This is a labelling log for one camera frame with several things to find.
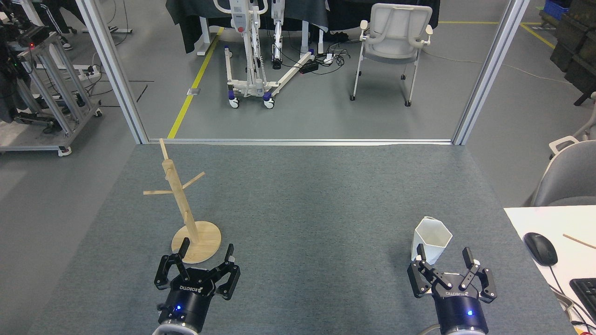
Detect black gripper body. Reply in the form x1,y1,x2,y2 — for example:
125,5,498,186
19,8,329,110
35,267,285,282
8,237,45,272
431,279,488,335
157,275,217,334

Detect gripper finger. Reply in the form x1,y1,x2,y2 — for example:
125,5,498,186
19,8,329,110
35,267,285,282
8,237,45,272
459,248,497,304
205,244,241,301
155,238,190,291
407,244,450,298

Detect white hexagonal cup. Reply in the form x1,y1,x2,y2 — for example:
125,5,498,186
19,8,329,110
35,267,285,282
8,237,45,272
411,216,453,266

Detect wooden cup rack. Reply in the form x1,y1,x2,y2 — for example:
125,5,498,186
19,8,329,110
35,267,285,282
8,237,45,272
143,138,222,264

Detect black computer mouse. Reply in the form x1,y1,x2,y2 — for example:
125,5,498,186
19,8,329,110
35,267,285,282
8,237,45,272
523,232,558,267

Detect black keyboard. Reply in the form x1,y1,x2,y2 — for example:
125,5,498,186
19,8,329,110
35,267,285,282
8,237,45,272
569,278,596,322

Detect thin wooden stick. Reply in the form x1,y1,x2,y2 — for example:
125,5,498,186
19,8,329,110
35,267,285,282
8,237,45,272
562,234,596,249

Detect white desk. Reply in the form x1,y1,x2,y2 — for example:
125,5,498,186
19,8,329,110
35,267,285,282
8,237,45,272
504,205,596,335

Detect grey office chair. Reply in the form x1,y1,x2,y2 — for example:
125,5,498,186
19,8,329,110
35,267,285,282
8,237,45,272
531,135,596,207

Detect white wheeled stand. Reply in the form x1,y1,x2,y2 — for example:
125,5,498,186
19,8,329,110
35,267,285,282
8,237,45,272
213,0,316,109

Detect white chair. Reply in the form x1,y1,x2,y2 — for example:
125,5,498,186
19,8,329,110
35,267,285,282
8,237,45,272
350,3,433,107

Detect white table leg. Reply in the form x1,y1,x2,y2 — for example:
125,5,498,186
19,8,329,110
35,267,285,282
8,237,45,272
197,16,212,56
301,21,324,54

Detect slim white stand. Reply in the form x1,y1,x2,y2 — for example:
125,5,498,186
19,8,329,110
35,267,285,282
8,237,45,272
271,0,285,70

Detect black table cloth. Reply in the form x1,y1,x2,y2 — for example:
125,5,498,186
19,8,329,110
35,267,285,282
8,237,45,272
166,0,440,54

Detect dark stacked crates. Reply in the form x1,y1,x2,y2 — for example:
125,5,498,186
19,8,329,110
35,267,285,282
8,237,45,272
539,0,596,107

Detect blue plastic bin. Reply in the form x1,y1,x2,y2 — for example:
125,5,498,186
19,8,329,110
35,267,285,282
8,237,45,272
543,0,571,21

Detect person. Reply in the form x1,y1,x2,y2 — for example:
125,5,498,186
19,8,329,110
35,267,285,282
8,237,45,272
35,0,77,51

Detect black mouse cable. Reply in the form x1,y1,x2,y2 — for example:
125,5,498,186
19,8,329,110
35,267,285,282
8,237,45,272
549,264,589,326

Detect silver frame rail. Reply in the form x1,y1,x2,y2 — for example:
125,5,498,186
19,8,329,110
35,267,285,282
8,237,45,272
148,138,454,146

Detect silver frame post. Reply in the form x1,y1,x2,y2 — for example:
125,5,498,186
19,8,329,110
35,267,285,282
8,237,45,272
74,0,149,145
453,0,531,146

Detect aluminium frame cart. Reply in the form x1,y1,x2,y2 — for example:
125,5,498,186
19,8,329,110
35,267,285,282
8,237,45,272
0,26,103,157

